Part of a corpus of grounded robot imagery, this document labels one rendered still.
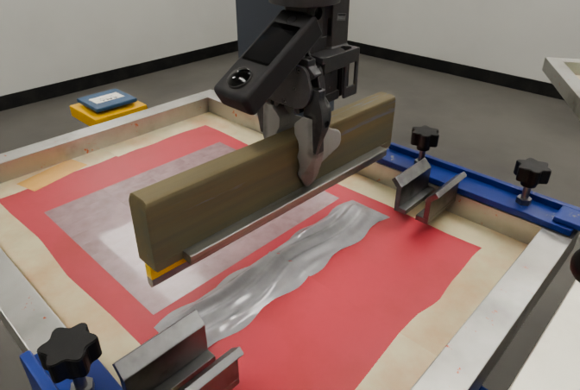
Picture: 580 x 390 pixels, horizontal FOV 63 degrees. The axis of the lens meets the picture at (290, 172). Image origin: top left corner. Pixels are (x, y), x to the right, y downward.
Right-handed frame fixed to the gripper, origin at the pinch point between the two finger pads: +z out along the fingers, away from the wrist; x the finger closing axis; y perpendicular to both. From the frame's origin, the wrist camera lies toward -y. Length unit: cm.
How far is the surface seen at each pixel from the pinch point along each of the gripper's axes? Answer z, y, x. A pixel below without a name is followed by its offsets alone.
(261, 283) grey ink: 13.0, -5.6, -0.5
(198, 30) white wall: 82, 247, 360
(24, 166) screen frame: 12, -14, 49
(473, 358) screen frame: 10.0, -1.1, -24.7
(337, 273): 13.5, 2.7, -5.6
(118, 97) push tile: 12, 14, 69
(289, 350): 13.5, -10.1, -9.5
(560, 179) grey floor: 110, 240, 15
